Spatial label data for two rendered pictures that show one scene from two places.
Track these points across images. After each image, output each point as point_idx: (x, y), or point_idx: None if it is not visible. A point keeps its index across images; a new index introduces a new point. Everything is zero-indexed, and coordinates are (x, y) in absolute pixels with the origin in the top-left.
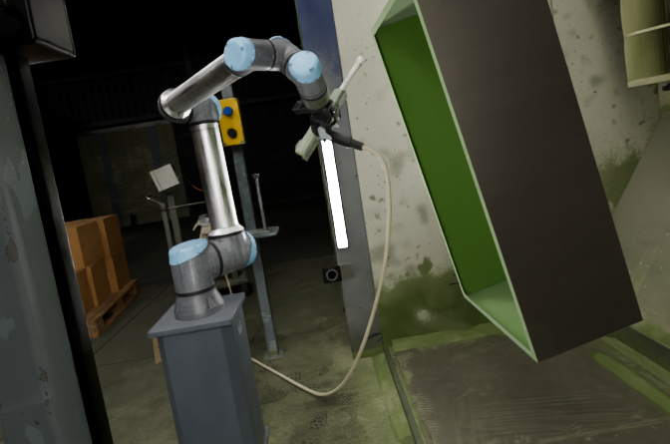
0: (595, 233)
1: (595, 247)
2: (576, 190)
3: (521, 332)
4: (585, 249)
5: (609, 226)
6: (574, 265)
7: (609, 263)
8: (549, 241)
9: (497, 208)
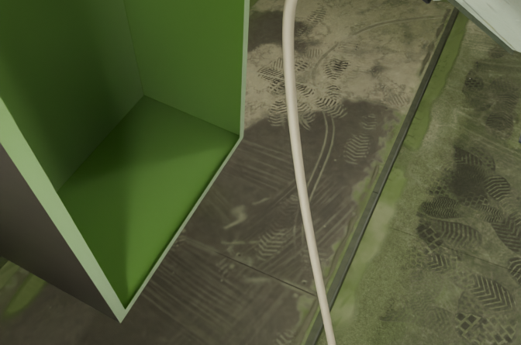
0: (146, 19)
1: (153, 33)
2: None
3: (199, 175)
4: (163, 36)
5: (131, 12)
6: (179, 52)
7: (148, 49)
8: (193, 29)
9: None
